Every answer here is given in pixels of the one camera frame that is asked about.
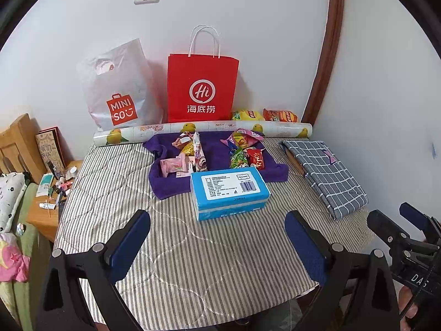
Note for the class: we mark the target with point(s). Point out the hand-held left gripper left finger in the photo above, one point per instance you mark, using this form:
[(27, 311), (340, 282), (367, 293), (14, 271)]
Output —
[(131, 244)]

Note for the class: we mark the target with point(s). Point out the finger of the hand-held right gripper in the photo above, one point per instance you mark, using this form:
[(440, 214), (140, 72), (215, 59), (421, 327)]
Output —
[(382, 224), (413, 213)]

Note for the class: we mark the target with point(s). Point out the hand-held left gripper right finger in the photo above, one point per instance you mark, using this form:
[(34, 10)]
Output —
[(305, 248)]

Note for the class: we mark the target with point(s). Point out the light pink snack packet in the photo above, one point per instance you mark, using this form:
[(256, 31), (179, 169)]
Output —
[(172, 166)]

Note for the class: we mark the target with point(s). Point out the small pink white packet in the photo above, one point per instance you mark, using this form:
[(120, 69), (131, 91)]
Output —
[(190, 165)]

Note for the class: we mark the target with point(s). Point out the red snack packet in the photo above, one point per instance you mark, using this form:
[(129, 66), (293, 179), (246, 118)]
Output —
[(256, 158)]

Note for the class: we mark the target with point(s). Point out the yellow triangular snack packet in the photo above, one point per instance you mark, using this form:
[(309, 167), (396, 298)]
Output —
[(187, 150)]

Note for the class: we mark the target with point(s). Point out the green triangular snack packet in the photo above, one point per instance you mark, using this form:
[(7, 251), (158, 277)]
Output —
[(237, 160)]

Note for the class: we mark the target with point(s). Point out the long pink stick packet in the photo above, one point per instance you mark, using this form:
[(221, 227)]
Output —
[(199, 151)]

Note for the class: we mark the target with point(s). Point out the pink white triangular snack packet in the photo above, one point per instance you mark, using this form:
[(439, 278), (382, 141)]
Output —
[(182, 140)]

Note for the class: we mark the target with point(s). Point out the magenta snack packet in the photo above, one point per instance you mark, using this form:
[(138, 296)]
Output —
[(248, 134)]

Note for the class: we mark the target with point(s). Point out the person's right hand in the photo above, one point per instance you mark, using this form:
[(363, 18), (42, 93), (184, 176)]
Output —
[(406, 300)]

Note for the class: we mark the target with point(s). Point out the grey checked folded cloth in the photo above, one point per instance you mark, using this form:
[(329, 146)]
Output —
[(330, 176)]

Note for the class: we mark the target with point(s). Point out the striped quilted table cover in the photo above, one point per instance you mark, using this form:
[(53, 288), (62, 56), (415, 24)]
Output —
[(206, 265)]

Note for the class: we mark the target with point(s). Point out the small white tube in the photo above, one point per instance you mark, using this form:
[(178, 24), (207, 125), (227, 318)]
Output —
[(47, 206)]

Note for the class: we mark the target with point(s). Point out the wooden nightstand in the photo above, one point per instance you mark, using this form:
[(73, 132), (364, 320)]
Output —
[(41, 220)]

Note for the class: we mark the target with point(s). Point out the white round jar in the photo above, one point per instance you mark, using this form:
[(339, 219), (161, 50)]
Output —
[(71, 171)]

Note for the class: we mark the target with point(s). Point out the blue tissue pack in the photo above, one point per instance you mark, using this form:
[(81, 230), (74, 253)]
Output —
[(227, 186)]

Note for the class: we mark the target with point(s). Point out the green bed sheet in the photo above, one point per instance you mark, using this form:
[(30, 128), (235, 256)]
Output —
[(31, 244)]

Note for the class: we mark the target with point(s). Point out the black clip stand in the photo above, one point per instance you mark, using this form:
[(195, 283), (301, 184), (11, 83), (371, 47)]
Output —
[(54, 169)]

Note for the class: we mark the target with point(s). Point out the silver foil candy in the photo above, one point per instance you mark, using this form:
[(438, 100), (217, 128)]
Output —
[(20, 229)]

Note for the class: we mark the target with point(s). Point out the fruit print paper roll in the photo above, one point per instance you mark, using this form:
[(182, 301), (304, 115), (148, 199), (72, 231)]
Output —
[(151, 131)]

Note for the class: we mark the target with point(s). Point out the purple towel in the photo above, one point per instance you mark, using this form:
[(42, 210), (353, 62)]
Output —
[(213, 151)]

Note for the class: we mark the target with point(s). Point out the white black spotted pillow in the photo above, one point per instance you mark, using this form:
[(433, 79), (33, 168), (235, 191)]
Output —
[(10, 196)]

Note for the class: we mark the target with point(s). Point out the orange red snack bag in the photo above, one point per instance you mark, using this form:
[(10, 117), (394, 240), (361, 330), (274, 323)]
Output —
[(280, 115)]

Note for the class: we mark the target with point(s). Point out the yellow snack bag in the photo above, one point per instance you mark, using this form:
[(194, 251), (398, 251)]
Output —
[(246, 114)]

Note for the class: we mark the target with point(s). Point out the wooden headboard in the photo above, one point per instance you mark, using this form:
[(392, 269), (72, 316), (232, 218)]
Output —
[(17, 141)]

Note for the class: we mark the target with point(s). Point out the white plastic shopping bag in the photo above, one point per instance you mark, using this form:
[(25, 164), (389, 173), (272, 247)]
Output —
[(131, 76)]

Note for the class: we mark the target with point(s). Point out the red paper bag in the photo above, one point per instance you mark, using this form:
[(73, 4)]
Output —
[(203, 69)]

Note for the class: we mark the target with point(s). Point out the brown wooden door frame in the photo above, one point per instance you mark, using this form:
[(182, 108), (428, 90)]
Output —
[(332, 41)]

